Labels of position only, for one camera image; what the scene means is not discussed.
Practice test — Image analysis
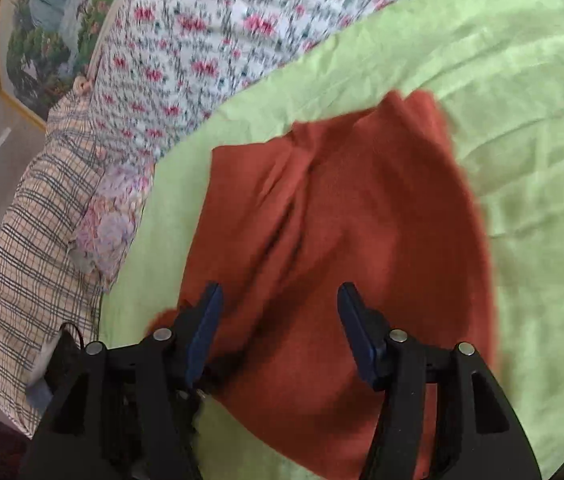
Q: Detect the light green bed sheet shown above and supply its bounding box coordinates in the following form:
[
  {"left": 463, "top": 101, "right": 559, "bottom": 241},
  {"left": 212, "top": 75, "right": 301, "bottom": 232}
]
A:
[{"left": 99, "top": 0, "right": 564, "bottom": 477}]

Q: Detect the beige plaid blanket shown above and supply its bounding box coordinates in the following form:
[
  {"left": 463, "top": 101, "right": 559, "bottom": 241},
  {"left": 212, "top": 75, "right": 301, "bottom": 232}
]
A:
[{"left": 0, "top": 92, "right": 104, "bottom": 437}]

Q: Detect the gold framed landscape painting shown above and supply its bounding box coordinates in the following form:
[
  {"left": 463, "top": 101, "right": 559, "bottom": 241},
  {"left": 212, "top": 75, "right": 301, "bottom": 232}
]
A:
[{"left": 0, "top": 0, "right": 114, "bottom": 127}]

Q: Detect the pink floral white quilt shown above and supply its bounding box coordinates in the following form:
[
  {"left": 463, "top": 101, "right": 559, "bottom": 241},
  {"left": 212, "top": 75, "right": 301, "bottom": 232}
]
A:
[{"left": 83, "top": 0, "right": 528, "bottom": 162}]

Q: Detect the lilac floral pillow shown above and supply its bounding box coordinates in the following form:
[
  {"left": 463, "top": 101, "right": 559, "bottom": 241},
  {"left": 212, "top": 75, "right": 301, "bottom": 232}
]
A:
[{"left": 68, "top": 162, "right": 155, "bottom": 292}]

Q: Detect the black device with cable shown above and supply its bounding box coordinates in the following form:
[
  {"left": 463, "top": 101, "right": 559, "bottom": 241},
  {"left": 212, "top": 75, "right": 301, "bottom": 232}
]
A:
[{"left": 25, "top": 322, "right": 84, "bottom": 414}]

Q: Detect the orange knit sweater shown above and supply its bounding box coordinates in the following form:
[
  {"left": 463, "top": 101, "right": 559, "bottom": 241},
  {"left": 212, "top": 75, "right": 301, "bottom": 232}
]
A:
[{"left": 178, "top": 91, "right": 497, "bottom": 479}]

